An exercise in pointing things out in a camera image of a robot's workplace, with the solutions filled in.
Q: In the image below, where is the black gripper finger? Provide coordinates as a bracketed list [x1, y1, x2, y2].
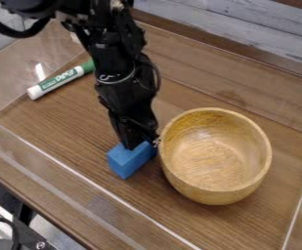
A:
[134, 121, 159, 146]
[108, 110, 146, 150]

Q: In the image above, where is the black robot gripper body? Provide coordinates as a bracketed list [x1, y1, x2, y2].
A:
[94, 75, 158, 132]

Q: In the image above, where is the blue foam block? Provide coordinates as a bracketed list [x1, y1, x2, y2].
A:
[106, 142, 156, 180]

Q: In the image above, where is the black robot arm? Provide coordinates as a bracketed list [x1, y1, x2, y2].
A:
[0, 0, 160, 149]

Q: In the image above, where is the light wooden bowl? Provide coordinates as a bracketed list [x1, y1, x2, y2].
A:
[158, 107, 272, 205]

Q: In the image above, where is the green white dry-erase marker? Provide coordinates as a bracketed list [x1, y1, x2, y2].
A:
[27, 60, 95, 100]

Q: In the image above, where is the black metal stand base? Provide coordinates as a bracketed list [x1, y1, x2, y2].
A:
[12, 221, 57, 250]

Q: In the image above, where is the clear acrylic front wall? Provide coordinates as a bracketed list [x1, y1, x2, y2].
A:
[0, 124, 202, 250]

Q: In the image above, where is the black cable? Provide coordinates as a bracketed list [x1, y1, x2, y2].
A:
[0, 216, 20, 250]

